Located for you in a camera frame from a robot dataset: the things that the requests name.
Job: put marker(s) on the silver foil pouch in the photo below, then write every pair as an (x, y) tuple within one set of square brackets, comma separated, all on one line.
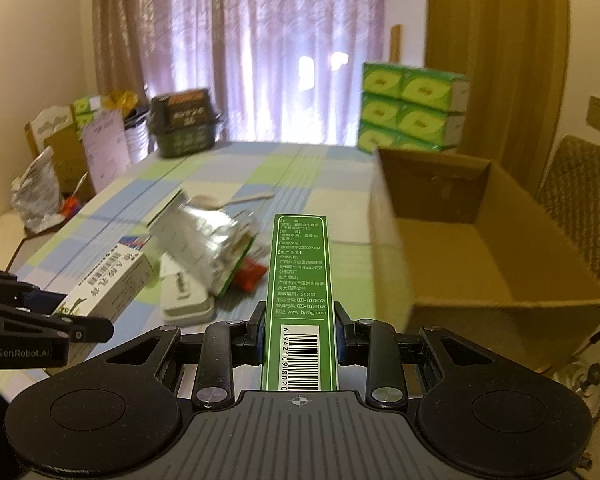
[(208, 244)]

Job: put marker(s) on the red snack packet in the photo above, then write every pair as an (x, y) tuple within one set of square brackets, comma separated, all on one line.
[(248, 275)]

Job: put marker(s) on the beige plastic spoon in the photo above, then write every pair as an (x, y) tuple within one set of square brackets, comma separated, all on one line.
[(208, 202)]

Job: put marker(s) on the crinkled white plastic bag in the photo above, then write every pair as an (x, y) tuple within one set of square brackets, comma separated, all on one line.
[(36, 196)]

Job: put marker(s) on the pink white cardboard box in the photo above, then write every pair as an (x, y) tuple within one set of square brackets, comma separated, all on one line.
[(105, 148)]

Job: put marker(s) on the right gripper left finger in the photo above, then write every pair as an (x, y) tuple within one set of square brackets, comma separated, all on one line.
[(227, 344)]

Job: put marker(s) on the white power adapter plug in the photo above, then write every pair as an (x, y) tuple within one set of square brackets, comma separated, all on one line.
[(183, 300)]

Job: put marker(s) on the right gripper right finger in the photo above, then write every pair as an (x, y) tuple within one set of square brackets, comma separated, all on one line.
[(372, 344)]

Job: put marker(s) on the stack of green tissue boxes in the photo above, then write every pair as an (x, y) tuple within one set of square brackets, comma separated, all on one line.
[(411, 108)]

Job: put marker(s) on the brown cardboard box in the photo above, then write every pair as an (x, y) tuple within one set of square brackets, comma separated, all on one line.
[(70, 164), (458, 243)]

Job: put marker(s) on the dark green instant noodle bowl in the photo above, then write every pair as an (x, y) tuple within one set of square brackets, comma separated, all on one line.
[(183, 123)]

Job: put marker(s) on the long white medicine box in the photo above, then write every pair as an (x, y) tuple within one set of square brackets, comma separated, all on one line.
[(110, 286)]

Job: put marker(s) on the brown cardboard box left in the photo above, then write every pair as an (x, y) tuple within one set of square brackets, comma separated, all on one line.
[(70, 164)]

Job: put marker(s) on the purple sheer curtain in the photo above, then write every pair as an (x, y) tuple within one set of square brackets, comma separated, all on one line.
[(279, 70)]

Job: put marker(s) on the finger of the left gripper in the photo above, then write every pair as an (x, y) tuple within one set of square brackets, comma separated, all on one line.
[(77, 328), (11, 286)]

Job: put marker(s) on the checkered blue green tablecloth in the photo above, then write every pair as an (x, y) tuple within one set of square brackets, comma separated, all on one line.
[(329, 182)]

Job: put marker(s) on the quilted brown chair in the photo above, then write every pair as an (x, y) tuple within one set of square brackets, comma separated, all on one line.
[(570, 194)]

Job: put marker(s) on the green medicine box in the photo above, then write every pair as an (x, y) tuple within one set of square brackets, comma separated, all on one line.
[(300, 350)]

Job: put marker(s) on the white carved chair back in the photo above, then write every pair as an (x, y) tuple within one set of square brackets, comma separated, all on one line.
[(52, 120)]

